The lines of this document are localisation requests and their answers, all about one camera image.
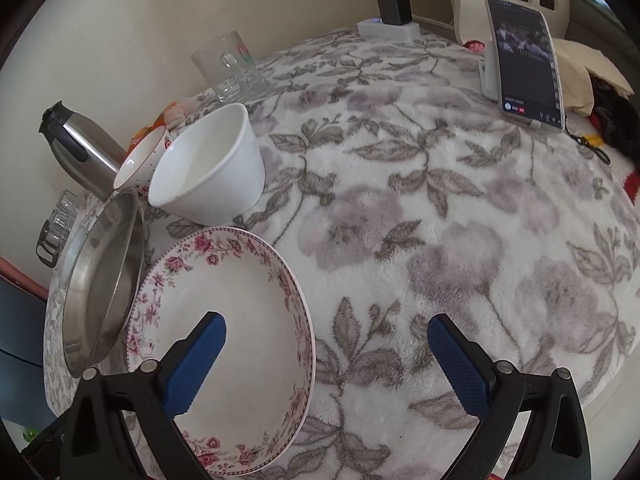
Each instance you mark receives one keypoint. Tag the orange snack packet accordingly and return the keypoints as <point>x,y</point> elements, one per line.
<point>157,122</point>

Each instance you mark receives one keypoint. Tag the small red rimmed bowl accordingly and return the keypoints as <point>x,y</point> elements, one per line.
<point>140,160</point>

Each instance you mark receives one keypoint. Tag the small pink object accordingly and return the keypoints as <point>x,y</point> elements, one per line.
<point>474,46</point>

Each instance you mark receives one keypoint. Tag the stainless steel plate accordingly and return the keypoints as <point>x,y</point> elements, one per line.
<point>100,280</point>

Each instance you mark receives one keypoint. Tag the dark cloth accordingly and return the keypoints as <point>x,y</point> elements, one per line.
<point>615,115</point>

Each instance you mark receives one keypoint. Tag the beige cloth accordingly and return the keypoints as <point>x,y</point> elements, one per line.
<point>585,75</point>

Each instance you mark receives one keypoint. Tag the clear glass mug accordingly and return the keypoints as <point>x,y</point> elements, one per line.
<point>220,65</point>

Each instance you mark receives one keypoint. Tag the white square bowl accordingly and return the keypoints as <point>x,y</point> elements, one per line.
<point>220,170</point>

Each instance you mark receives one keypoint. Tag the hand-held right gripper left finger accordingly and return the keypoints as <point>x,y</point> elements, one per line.
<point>197,360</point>

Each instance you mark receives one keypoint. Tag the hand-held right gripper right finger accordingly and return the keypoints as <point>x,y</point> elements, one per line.
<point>457,360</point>

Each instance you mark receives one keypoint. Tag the black charger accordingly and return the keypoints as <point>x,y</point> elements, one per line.
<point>395,7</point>

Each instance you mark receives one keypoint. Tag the dark blue object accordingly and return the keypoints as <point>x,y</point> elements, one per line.
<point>20,330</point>

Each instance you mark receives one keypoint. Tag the white power strip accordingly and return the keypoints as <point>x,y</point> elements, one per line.
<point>370,28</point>

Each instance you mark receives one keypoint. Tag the white cut-out shelf unit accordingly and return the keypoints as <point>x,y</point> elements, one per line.
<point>465,0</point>

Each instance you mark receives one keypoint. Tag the stainless steel thermos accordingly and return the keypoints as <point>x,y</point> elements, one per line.
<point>90,150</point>

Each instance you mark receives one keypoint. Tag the pink floral rimmed plate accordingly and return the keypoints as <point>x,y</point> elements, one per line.
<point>250,320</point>

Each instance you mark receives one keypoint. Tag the smartphone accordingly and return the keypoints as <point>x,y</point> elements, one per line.
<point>525,60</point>

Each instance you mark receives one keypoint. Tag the white phone stand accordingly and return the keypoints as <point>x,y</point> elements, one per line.
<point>487,80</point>

